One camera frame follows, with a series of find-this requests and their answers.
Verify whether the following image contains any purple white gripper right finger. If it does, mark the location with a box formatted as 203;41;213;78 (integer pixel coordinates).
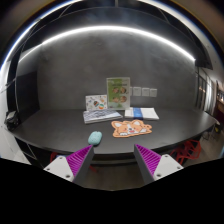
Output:
134;144;182;184

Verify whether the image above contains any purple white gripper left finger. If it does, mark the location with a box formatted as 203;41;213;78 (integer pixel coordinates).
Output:
44;145;94;183

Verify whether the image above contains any white cartoon picture card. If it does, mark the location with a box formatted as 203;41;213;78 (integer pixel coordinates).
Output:
85;95;107;111

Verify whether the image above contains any orange corgi mouse pad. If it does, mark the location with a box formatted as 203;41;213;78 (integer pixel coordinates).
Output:
111;120;152;138

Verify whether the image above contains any teal computer mouse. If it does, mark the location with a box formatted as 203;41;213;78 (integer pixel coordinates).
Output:
88;131;102;146

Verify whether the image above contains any grey patterned book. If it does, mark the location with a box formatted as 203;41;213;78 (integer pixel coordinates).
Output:
83;109;122;124

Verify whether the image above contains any green framed poster stand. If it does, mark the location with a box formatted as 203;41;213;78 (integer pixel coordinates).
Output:
106;77;130;110

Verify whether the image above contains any red chair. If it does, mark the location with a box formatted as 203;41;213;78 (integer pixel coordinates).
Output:
171;139;201;164

